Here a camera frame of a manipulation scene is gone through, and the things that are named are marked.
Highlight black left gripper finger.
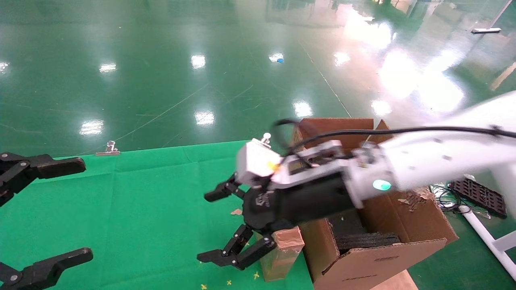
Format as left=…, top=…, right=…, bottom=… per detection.
left=0, top=152, right=86, bottom=207
left=0, top=248, right=94, bottom=290

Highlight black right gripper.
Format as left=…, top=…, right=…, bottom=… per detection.
left=197, top=173, right=362, bottom=271

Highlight brown wooden block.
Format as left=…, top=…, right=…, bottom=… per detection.
left=260, top=226, right=305, bottom=282

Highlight large open cardboard carton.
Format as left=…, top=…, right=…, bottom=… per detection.
left=290, top=118, right=459, bottom=290

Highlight green table cloth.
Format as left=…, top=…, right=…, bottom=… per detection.
left=0, top=140, right=315, bottom=290

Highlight black foam insert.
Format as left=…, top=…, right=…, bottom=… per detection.
left=327, top=209, right=402, bottom=255

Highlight black plastic grid tray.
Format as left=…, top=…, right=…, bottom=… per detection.
left=449, top=177, right=508, bottom=219

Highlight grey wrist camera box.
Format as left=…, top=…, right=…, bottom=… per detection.
left=236, top=139, right=283, bottom=188

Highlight silver camera mount bracket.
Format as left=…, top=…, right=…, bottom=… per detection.
left=271, top=140, right=353, bottom=191

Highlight thick black braided cable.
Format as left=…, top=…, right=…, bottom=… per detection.
left=273, top=118, right=516, bottom=162

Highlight thin black floor wires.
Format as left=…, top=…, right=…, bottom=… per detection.
left=432, top=183, right=471, bottom=214

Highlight white pipe frame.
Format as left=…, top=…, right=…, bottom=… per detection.
left=460, top=205, right=516, bottom=279

